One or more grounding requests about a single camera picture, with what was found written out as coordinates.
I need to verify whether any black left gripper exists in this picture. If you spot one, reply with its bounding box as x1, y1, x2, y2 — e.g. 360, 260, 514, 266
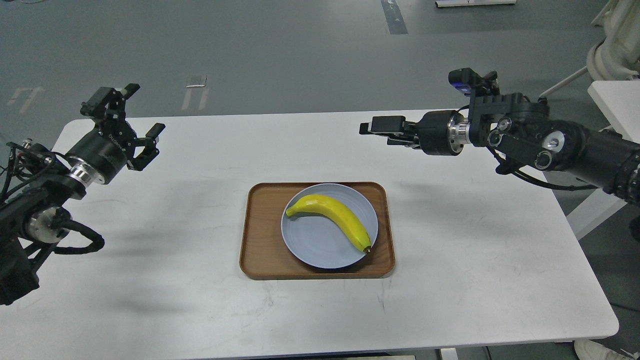
66, 83, 166, 185

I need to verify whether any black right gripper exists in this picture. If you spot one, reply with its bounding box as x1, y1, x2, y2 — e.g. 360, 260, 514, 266
359, 111, 458, 157

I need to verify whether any yellow banana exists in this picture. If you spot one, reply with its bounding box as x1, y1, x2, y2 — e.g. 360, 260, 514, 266
285, 194, 373, 254

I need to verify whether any light blue plate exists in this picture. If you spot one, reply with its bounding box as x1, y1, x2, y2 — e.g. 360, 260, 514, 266
281, 183, 378, 270

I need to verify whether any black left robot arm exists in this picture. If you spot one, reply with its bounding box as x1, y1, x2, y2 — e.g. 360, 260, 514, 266
0, 83, 166, 306

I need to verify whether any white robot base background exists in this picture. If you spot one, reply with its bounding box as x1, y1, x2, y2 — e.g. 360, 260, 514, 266
538, 0, 640, 103

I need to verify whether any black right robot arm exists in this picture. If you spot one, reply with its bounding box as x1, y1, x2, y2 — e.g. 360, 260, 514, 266
359, 68, 639, 205

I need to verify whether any brown wooden tray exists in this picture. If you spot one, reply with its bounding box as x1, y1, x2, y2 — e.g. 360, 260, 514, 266
239, 181, 396, 280

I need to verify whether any white side table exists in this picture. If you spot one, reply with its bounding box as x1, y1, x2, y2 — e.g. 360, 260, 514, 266
566, 79, 640, 240

